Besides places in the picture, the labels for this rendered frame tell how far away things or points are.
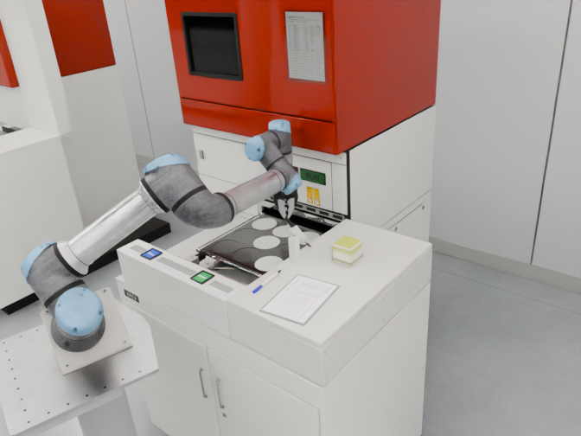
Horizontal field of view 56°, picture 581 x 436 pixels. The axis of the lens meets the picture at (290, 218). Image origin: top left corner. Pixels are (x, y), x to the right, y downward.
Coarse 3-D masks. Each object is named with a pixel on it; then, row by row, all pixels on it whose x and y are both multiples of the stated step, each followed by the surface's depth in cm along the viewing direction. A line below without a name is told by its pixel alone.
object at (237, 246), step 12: (264, 216) 220; (240, 228) 212; (252, 228) 211; (300, 228) 209; (216, 240) 204; (228, 240) 204; (240, 240) 203; (252, 240) 202; (288, 240) 201; (216, 252) 197; (228, 252) 196; (240, 252) 196; (252, 252) 195; (264, 252) 194; (276, 252) 194; (288, 252) 193; (240, 264) 188; (252, 264) 187
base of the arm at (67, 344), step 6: (102, 318) 159; (54, 324) 153; (102, 324) 158; (54, 330) 153; (102, 330) 160; (54, 336) 154; (60, 336) 152; (96, 336) 156; (102, 336) 161; (60, 342) 154; (66, 342) 154; (72, 342) 152; (78, 342) 152; (84, 342) 153; (90, 342) 155; (96, 342) 158; (66, 348) 155; (72, 348) 155; (78, 348) 155; (84, 348) 156; (90, 348) 159
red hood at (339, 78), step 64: (192, 0) 201; (256, 0) 181; (320, 0) 166; (384, 0) 185; (192, 64) 215; (256, 64) 192; (320, 64) 174; (384, 64) 195; (256, 128) 205; (320, 128) 185; (384, 128) 206
